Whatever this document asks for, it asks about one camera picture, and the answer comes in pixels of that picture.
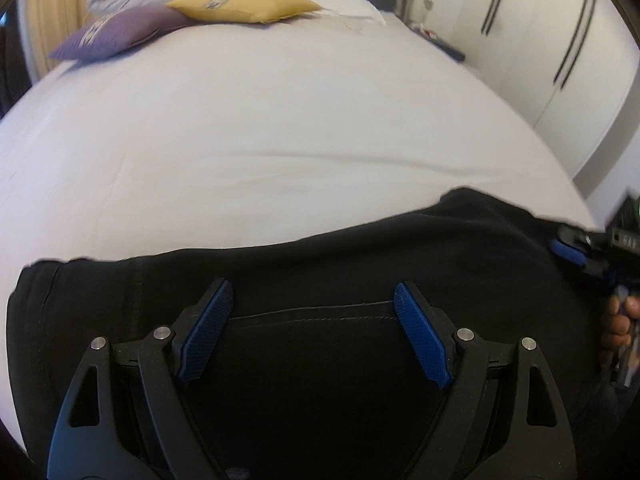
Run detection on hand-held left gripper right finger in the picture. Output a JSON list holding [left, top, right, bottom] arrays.
[[393, 281, 579, 480]]

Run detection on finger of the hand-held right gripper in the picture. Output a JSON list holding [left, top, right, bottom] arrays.
[[549, 226, 617, 295]]

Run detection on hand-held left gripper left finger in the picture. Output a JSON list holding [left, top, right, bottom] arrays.
[[46, 278, 236, 480]]

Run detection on black pants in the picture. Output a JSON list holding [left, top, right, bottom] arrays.
[[6, 186, 640, 480]]

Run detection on person's right hand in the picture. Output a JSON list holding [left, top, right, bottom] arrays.
[[600, 294, 640, 352]]

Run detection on white bed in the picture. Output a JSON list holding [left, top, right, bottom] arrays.
[[0, 0, 598, 456]]

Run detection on white wardrobe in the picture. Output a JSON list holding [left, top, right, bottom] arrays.
[[407, 0, 640, 181]]

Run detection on purple cushion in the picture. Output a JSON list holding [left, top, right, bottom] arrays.
[[47, 6, 193, 62]]

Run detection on yellow cushion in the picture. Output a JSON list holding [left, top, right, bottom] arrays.
[[165, 0, 323, 25]]

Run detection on white pillow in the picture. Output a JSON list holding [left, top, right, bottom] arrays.
[[272, 0, 388, 26]]

